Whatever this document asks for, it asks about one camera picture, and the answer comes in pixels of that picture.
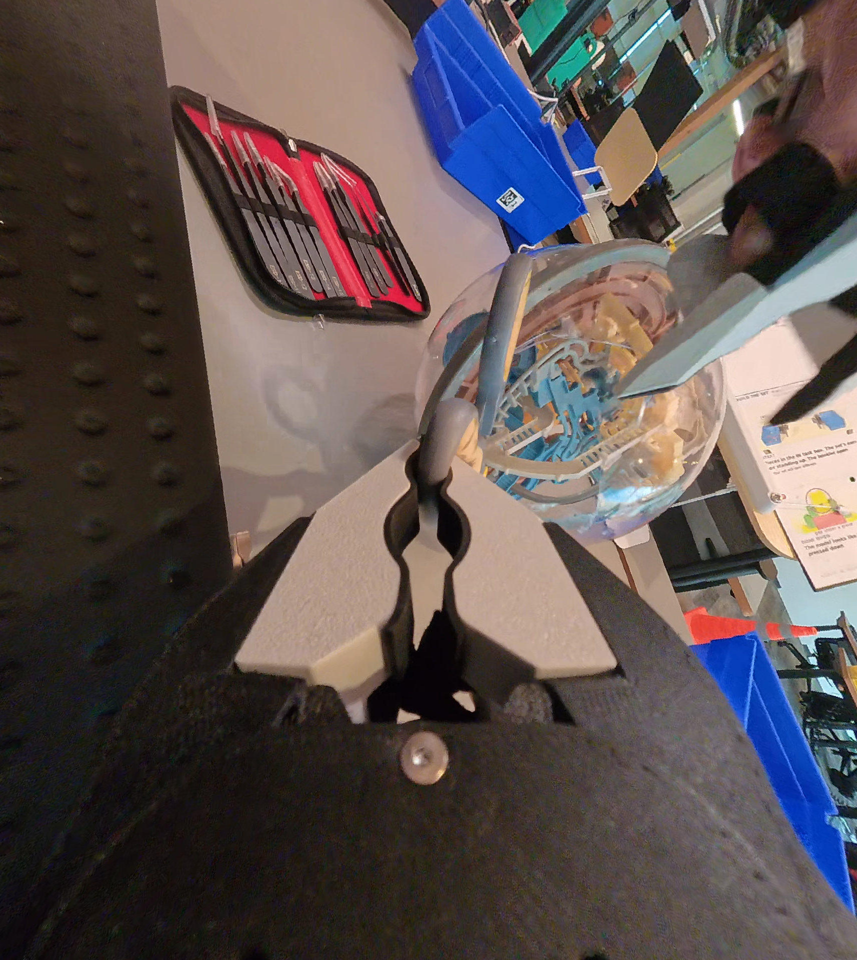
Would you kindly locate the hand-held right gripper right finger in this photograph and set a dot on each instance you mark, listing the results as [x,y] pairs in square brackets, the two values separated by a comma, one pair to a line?
[533,600]

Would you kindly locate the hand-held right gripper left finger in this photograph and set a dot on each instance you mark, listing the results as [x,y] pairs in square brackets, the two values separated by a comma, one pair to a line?
[316,600]

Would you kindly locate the clear maze ball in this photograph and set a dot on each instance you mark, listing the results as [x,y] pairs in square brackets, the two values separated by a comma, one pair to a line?
[563,450]

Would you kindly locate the black zip case red lining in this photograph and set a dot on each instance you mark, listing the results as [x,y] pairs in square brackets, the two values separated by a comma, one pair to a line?
[323,217]

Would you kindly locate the white instruction board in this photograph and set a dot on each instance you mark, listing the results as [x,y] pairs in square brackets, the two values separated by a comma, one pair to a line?
[848,465]

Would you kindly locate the beige rounded board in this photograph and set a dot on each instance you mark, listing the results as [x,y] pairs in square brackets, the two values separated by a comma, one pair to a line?
[627,161]

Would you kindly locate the orange bag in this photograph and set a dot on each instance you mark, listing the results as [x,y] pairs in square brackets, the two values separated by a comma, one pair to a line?
[721,624]

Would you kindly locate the blue bin with white tag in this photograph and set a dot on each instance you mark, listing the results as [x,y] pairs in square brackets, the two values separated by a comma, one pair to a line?
[503,165]

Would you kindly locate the blue plastic bin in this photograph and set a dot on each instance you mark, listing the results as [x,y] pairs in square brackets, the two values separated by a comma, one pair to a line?
[773,735]

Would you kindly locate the black dimpled foam pad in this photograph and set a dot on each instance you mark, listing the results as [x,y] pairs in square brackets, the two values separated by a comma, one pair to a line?
[61,300]

